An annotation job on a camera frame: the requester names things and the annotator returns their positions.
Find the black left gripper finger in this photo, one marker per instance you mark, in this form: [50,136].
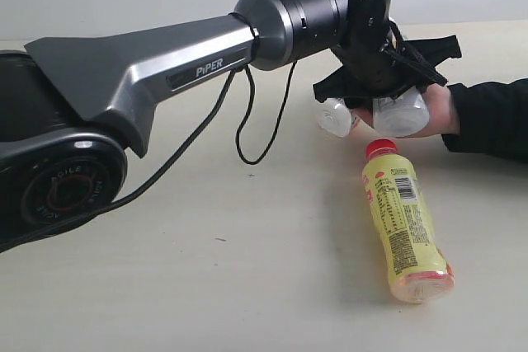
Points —
[421,57]
[342,86]

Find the white bottle green leaf label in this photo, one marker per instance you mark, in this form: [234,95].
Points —
[400,117]

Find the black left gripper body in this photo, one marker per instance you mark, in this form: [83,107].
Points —
[366,48]

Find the white-label clear tea bottle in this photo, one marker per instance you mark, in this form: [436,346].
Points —
[333,116]

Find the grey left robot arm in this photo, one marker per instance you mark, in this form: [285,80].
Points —
[72,107]

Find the black sleeved forearm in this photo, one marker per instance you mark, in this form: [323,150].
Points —
[492,120]

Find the person's open hand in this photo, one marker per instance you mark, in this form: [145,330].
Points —
[443,116]

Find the yellow juice bottle red cap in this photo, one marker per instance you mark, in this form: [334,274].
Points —
[417,271]

